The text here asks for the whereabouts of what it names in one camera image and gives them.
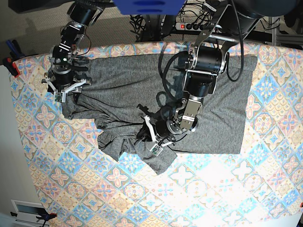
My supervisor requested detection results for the black clamp bottom left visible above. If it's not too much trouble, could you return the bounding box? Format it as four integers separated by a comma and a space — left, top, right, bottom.
10, 212, 57, 224

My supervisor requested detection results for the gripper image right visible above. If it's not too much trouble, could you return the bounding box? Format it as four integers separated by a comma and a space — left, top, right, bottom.
137, 104, 175, 156

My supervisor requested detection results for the red black clamp left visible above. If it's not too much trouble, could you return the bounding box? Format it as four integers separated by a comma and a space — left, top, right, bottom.
2, 57, 20, 78

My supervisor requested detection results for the grey t-shirt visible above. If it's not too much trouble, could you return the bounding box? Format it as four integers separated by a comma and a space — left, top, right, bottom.
61, 54, 258, 174

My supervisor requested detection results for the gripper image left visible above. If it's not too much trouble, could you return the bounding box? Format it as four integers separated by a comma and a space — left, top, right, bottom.
41, 67, 91, 104

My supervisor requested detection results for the patterned tile tablecloth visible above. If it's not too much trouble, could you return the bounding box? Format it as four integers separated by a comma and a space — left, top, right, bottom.
10, 44, 303, 227

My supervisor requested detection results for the white power strip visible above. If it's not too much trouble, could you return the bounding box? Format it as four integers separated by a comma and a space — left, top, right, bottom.
175, 22, 204, 32

